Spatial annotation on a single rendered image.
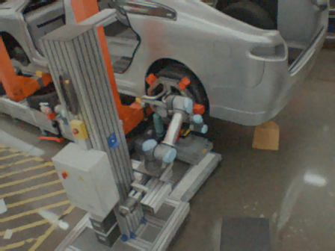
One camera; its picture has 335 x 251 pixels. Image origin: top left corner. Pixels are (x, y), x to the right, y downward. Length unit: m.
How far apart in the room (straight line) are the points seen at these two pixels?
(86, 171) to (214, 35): 1.55
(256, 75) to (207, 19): 0.63
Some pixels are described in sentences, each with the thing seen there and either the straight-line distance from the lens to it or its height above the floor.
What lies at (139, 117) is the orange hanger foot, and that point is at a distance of 3.82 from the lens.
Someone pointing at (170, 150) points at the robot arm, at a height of 1.04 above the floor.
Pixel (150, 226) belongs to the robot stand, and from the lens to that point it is 3.16.
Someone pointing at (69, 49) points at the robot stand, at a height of 1.98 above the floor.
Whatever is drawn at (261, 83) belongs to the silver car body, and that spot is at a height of 1.22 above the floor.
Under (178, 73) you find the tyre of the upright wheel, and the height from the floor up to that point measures 1.17.
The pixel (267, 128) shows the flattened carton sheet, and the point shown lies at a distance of 4.48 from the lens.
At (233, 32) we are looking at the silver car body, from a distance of 2.89.
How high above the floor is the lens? 2.65
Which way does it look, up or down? 35 degrees down
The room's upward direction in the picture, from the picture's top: 9 degrees counter-clockwise
